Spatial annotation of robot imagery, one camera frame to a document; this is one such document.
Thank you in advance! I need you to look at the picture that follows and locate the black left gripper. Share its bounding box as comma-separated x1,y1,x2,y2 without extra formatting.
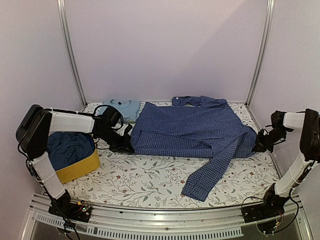
97,128,134,154

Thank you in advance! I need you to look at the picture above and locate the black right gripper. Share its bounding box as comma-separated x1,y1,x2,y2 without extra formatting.
253,128,288,153

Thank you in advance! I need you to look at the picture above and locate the light blue t-shirt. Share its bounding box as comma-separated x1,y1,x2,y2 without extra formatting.
103,99,141,123

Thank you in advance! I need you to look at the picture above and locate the blue checkered shirt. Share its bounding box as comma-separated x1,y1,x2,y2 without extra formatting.
130,96,257,202

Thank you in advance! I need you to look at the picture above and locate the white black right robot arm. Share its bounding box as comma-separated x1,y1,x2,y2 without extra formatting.
252,108,320,218

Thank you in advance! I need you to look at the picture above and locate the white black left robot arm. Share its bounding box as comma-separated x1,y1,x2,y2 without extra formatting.
15,104,134,217

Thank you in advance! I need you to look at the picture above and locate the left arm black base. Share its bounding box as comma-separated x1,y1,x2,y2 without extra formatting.
48,198,92,223

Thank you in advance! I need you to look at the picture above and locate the yellow laundry basket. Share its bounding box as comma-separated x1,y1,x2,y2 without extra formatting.
55,146,100,184

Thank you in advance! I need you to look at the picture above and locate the floral patterned table cloth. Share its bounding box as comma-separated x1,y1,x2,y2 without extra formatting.
44,101,283,209

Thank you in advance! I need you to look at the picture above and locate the dark blue garment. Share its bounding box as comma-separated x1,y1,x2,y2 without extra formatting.
47,132,95,171

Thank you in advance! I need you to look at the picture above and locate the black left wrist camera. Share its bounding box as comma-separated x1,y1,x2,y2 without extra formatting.
100,105,122,127

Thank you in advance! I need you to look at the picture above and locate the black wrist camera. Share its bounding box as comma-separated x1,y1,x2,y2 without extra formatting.
100,105,122,127
270,110,286,129

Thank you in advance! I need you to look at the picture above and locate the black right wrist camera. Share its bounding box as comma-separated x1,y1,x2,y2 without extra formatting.
270,110,286,129

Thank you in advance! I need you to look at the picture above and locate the right aluminium frame post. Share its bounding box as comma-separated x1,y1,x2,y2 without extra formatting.
245,0,275,108

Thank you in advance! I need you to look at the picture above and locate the aluminium frame post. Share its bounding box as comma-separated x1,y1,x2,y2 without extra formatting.
245,0,275,108
56,0,88,107

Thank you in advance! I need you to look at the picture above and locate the left aluminium frame post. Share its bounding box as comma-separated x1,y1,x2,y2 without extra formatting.
56,0,88,107

